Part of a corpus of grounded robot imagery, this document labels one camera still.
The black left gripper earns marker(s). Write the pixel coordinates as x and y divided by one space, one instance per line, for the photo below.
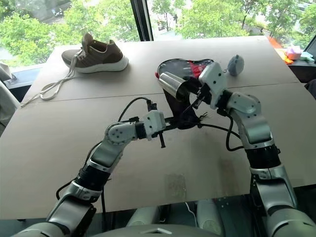
167 124

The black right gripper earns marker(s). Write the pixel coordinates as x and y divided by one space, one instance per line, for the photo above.
204 98

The shiny metal cup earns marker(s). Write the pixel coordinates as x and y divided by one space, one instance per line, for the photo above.
170 84

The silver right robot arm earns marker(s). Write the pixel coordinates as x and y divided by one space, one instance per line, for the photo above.
254 123

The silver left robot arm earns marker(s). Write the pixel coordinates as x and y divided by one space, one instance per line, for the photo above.
113 134

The grey round zip pouch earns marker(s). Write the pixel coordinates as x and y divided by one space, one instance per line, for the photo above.
235 65

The black and red paddle case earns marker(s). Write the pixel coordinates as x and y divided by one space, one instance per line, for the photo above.
177 66

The orange cloth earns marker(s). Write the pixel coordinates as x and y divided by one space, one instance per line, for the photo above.
280 53

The silver robot right leg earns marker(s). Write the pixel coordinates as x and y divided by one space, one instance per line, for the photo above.
212 214

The silver robot leg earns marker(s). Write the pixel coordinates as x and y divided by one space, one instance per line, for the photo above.
212 214
142 219

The silver robot left leg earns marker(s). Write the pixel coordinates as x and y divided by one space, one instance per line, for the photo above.
142 219

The brown sneaker with white laces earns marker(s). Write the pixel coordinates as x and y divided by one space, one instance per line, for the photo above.
98 58

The pink box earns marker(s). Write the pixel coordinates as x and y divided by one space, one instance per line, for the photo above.
293 53

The silver robot torso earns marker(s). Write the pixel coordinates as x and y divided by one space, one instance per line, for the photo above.
158 231

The dark rounded object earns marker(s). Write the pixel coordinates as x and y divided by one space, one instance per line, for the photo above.
311 89

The light green packet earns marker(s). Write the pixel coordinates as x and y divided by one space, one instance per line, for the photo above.
307 57

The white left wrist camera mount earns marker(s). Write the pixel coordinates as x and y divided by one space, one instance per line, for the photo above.
154 121

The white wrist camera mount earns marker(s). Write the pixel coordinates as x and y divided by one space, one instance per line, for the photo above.
154 121
214 79

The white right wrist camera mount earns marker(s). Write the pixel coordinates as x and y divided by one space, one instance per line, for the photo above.
214 79

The dark window frame post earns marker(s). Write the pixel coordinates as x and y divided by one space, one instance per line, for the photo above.
142 19

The dark slanted window frame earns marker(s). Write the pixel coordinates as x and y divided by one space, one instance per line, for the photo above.
311 47

